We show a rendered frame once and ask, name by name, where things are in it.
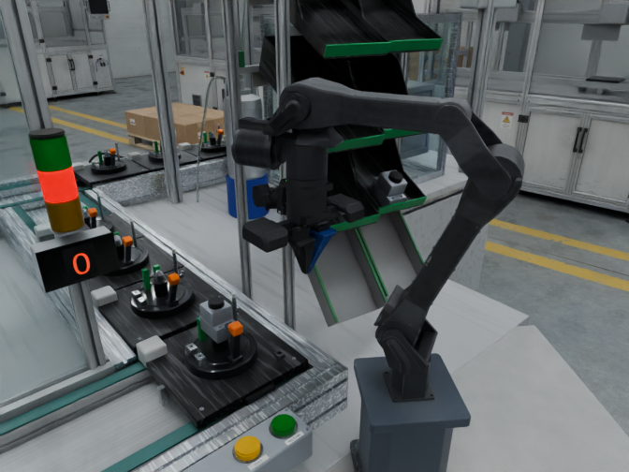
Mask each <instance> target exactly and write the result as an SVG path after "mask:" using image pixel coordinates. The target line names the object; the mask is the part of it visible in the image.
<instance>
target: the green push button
mask: <svg viewBox="0 0 629 472"><path fill-rule="evenodd" d="M295 429H296V421H295V419H294V418H293V417H292V416H290V415H287V414H281V415H278V416H276V417H274V418H273V419H272V421H271V430H272V432H273V433H274V434H275V435H278V436H288V435H291V434H292V433H293V432H294V431H295Z"/></svg>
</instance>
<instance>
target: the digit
mask: <svg viewBox="0 0 629 472"><path fill-rule="evenodd" d="M61 251H62V255H63V259H64V263H65V266H66V273H67V277H68V282H69V283H71V282H74V281H77V280H80V279H82V278H85V277H89V276H92V275H95V274H98V273H99V272H98V269H97V264H96V259H95V251H94V247H93V243H92V242H89V243H84V244H81V245H77V246H74V247H70V248H67V249H64V250H61Z"/></svg>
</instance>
